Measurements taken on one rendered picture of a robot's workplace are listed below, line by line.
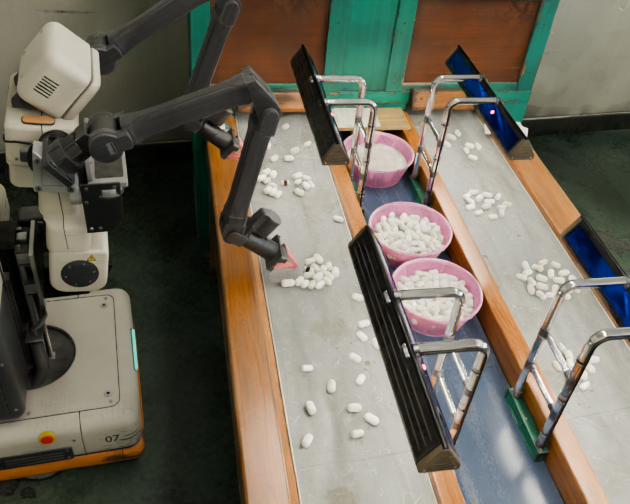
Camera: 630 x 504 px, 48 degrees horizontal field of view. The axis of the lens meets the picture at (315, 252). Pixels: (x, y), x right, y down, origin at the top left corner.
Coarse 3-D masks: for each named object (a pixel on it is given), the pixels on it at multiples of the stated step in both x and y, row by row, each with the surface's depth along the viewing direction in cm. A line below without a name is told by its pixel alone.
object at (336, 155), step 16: (304, 48) 236; (304, 64) 230; (304, 80) 226; (304, 96) 221; (320, 96) 213; (320, 112) 208; (320, 128) 204; (336, 128) 206; (320, 144) 200; (336, 144) 194; (320, 160) 198; (336, 160) 197
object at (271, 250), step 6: (276, 234) 204; (264, 240) 197; (270, 240) 199; (276, 240) 203; (264, 246) 197; (270, 246) 198; (276, 246) 200; (258, 252) 197; (264, 252) 198; (270, 252) 198; (276, 252) 199; (282, 252) 199; (264, 258) 200; (270, 258) 200; (276, 258) 198; (282, 258) 197; (270, 264) 199; (270, 270) 199
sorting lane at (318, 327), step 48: (288, 144) 260; (288, 192) 237; (336, 192) 239; (288, 240) 218; (336, 240) 220; (288, 288) 202; (336, 288) 204; (288, 336) 188; (336, 336) 190; (288, 384) 176; (336, 384) 178; (384, 384) 179; (288, 432) 166; (336, 432) 167; (384, 432) 168; (336, 480) 157; (384, 480) 158
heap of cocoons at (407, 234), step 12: (384, 216) 231; (396, 216) 235; (408, 216) 235; (384, 228) 227; (396, 228) 227; (408, 228) 229; (420, 228) 230; (432, 228) 230; (384, 240) 224; (396, 240) 225; (408, 240) 223; (420, 240) 226; (432, 240) 225; (408, 252) 218; (420, 252) 222
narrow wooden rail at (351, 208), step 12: (336, 168) 246; (336, 180) 241; (348, 180) 241; (348, 192) 236; (348, 204) 231; (348, 216) 226; (360, 216) 226; (360, 228) 222; (432, 480) 158; (444, 480) 157; (456, 480) 157; (444, 492) 155; (456, 492) 155
